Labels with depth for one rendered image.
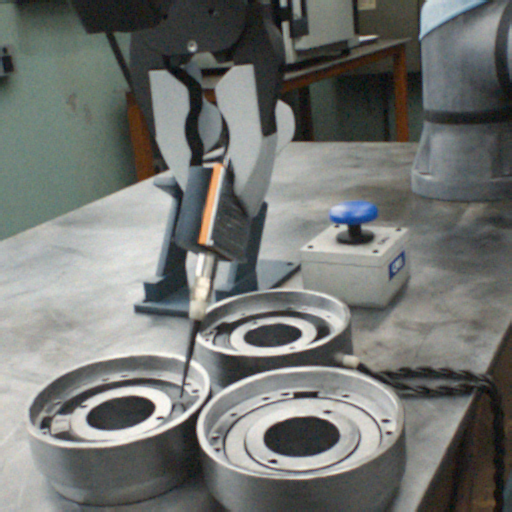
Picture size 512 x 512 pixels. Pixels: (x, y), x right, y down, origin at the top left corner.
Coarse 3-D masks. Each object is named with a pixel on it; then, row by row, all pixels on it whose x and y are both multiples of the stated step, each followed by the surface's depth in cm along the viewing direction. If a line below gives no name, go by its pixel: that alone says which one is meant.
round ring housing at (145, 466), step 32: (64, 384) 46; (96, 384) 46; (192, 384) 45; (32, 416) 42; (96, 416) 44; (128, 416) 45; (160, 416) 42; (192, 416) 40; (32, 448) 40; (64, 448) 38; (96, 448) 38; (128, 448) 38; (160, 448) 39; (192, 448) 40; (64, 480) 39; (96, 480) 38; (128, 480) 38; (160, 480) 40
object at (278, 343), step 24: (216, 312) 53; (240, 312) 55; (312, 312) 53; (336, 312) 52; (240, 336) 51; (264, 336) 53; (288, 336) 53; (312, 336) 50; (336, 336) 47; (216, 360) 47; (240, 360) 46; (264, 360) 45; (288, 360) 46; (312, 360) 46; (336, 360) 47; (216, 384) 48
